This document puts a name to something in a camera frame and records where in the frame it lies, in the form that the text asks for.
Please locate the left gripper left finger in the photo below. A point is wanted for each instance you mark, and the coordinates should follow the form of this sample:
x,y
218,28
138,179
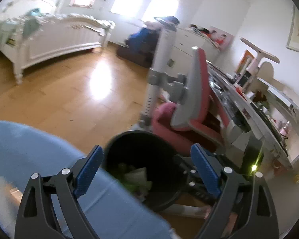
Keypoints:
x,y
47,200

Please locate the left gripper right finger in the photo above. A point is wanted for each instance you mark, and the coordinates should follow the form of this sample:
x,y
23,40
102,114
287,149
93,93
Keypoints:
x,y
244,197

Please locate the white shipping bag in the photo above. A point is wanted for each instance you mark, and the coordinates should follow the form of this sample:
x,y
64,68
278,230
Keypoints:
x,y
8,209

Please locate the green plastic wrapper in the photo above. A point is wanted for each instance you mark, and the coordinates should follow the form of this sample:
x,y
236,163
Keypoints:
x,y
136,181

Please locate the black trash bin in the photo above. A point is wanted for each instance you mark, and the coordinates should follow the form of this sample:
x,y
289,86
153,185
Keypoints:
x,y
132,150

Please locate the round blue tablecloth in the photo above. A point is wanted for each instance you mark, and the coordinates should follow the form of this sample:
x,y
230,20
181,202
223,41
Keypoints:
x,y
111,210

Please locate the white grey study desk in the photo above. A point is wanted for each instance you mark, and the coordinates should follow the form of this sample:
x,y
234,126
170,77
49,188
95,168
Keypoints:
x,y
248,140

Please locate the red grey desk chair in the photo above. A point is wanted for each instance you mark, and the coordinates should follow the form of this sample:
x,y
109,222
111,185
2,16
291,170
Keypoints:
x,y
189,120

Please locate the white dresser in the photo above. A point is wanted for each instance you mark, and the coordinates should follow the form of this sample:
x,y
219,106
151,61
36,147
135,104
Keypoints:
x,y
182,51

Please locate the white wooden bed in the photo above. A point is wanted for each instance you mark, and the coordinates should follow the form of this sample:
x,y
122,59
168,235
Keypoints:
x,y
58,34

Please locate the green blanket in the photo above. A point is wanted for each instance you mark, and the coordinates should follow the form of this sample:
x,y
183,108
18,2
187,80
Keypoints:
x,y
26,23

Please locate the right window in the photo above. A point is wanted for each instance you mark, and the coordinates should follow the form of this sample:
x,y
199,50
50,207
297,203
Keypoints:
x,y
161,8

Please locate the red photo frame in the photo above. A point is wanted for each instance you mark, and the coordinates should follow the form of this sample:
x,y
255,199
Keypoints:
x,y
221,38

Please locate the framed wall picture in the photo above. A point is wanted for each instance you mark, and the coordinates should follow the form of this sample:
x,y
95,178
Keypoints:
x,y
293,38

